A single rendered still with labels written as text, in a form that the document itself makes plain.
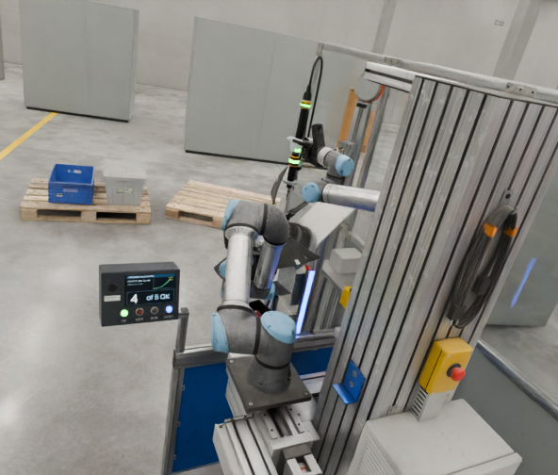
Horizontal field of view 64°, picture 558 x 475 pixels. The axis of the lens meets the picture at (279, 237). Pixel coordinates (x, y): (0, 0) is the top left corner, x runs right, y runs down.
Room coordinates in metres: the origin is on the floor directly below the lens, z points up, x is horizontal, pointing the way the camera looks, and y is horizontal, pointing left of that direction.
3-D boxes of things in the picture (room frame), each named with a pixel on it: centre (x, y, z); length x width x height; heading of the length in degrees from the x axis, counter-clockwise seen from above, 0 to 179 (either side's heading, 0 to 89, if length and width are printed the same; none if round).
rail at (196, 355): (1.60, -0.08, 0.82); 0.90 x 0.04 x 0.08; 118
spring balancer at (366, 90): (2.61, -0.32, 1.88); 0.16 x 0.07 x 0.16; 63
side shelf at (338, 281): (2.33, -0.43, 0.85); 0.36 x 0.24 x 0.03; 28
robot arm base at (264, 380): (1.14, -0.06, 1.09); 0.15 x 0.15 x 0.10
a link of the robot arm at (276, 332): (1.14, -0.05, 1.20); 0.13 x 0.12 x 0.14; 100
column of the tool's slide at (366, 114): (2.61, -0.32, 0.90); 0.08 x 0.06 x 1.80; 63
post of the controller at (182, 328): (1.39, 0.30, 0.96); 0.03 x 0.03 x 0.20; 28
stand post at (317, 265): (2.24, -0.23, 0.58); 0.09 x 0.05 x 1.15; 28
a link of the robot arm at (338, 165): (1.74, -0.18, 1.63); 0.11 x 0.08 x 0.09; 38
